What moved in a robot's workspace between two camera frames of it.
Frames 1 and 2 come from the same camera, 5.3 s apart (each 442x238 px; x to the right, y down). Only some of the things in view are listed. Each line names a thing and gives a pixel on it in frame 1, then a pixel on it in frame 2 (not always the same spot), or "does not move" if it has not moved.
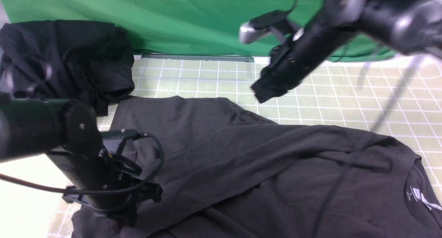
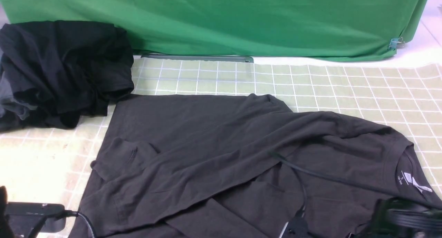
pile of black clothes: x=89 y=62 does not move
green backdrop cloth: x=191 y=21 does not move
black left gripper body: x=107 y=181 -> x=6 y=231
